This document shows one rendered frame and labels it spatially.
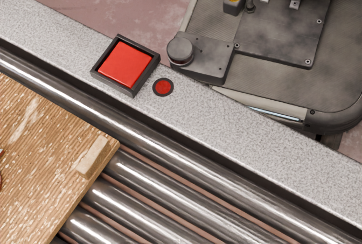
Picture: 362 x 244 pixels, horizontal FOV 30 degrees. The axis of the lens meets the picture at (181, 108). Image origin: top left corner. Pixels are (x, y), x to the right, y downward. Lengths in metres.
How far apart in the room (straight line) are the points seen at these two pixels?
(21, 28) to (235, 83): 0.79
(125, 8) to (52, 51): 1.17
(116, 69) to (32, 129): 0.15
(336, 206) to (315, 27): 0.97
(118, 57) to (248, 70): 0.81
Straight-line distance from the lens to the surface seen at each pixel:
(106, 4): 2.22
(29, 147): 0.96
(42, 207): 0.92
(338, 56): 1.81
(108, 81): 0.98
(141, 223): 0.91
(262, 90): 1.74
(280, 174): 0.92
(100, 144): 0.91
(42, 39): 1.07
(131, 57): 1.00
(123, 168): 0.94
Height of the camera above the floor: 1.78
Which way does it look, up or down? 63 degrees down
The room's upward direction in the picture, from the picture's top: 11 degrees counter-clockwise
